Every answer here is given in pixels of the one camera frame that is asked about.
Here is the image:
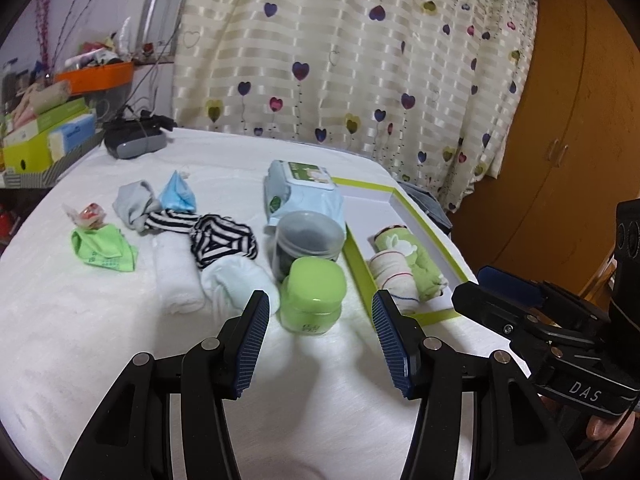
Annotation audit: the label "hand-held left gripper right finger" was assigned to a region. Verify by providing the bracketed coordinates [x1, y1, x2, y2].
[372, 290, 583, 480]

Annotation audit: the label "green rabbit print towel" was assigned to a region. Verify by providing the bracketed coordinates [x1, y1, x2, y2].
[375, 226, 449, 303]

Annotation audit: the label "yellow-green cardboard box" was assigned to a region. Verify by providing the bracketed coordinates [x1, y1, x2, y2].
[0, 130, 101, 173]

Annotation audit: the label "green and white carton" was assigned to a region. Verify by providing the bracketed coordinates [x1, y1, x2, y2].
[2, 97, 88, 148]

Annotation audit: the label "blue white tissue pack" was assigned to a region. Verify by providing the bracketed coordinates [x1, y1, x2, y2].
[47, 114, 96, 156]

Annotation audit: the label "black and grey device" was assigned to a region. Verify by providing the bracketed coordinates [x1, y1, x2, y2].
[103, 115, 176, 159]

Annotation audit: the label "brown wooden wardrobe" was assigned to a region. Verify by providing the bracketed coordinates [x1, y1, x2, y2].
[450, 0, 640, 301]

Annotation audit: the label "white box with green rim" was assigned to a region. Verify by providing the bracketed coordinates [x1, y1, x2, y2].
[327, 176, 480, 328]

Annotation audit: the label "black white striped sock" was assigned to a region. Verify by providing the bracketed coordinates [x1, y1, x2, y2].
[145, 209, 201, 235]
[189, 215, 260, 271]

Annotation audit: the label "dark plastic jar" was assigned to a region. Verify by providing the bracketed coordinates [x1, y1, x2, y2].
[272, 211, 343, 283]

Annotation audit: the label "purple decorative branches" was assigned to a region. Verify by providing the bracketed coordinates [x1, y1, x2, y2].
[32, 0, 116, 71]

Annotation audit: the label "green cloth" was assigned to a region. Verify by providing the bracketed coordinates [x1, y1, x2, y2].
[70, 224, 140, 273]

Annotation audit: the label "grey striped storage tray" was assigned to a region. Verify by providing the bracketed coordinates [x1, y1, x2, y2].
[0, 136, 103, 188]

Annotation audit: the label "grey clothing pile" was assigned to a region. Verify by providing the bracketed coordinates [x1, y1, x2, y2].
[400, 180, 453, 233]

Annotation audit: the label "black cable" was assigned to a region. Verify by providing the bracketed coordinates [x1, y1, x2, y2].
[122, 25, 177, 121]

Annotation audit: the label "white towel with thin stripes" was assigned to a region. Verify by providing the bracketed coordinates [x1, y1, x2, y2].
[368, 252, 418, 315]

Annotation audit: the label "cream heart print curtain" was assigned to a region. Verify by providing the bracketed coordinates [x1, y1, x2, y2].
[170, 0, 541, 213]

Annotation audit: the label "pile of small toiletries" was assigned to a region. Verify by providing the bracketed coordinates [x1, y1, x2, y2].
[65, 15, 133, 68]

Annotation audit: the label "clear red snack wrapper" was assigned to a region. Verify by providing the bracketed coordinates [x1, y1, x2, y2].
[62, 201, 106, 231]

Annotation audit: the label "person's right hand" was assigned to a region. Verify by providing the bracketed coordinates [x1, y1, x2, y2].
[586, 409, 638, 445]

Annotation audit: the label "pink beige cloth bundle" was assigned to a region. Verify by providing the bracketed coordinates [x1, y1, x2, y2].
[10, 82, 73, 126]

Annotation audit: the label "orange plastic tray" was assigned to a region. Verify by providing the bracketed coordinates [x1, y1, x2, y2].
[54, 61, 136, 96]

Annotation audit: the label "metal window frame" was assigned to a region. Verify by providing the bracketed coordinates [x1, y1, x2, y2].
[135, 0, 181, 46]

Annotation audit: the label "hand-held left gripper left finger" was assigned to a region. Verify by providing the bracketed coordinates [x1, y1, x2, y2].
[60, 290, 271, 480]

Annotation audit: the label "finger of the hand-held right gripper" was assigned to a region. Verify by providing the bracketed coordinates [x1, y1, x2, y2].
[477, 266, 608, 326]
[451, 282, 596, 357]

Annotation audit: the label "grey sock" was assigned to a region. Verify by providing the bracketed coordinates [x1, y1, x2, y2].
[112, 180, 162, 232]

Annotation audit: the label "wet wipes pack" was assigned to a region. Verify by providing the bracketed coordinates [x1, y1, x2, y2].
[263, 160, 347, 233]

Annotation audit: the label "light blue face mask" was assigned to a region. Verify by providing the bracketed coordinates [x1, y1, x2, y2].
[159, 170, 197, 215]

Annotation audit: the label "green plastic jar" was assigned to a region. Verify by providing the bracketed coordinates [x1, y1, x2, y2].
[277, 257, 348, 336]

